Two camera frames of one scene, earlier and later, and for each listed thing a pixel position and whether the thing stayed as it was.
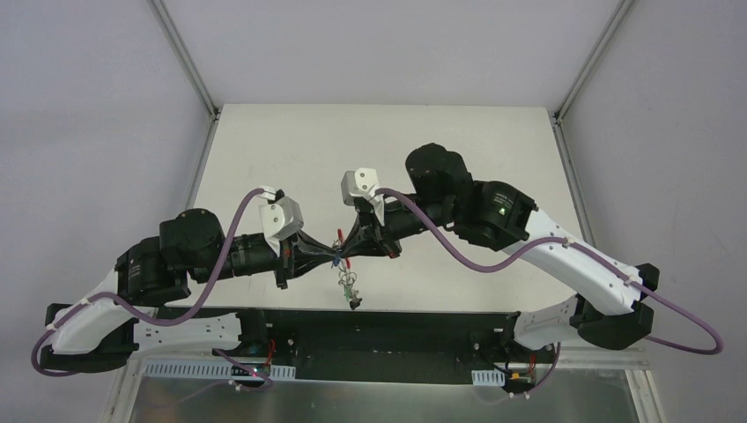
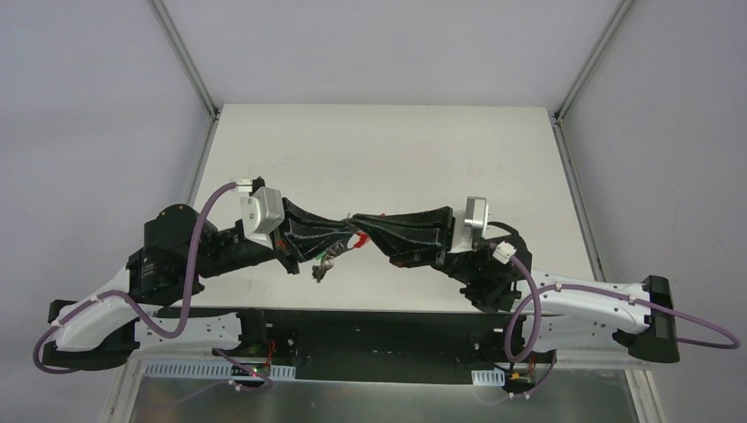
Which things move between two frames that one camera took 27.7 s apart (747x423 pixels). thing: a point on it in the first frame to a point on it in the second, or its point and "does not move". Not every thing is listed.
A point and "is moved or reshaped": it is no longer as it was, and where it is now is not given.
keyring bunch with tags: [347, 279] is moved or reshaped
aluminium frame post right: [611, 25] does not move
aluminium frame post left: [169, 27] does not move
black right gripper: [377, 232] to [445, 234]
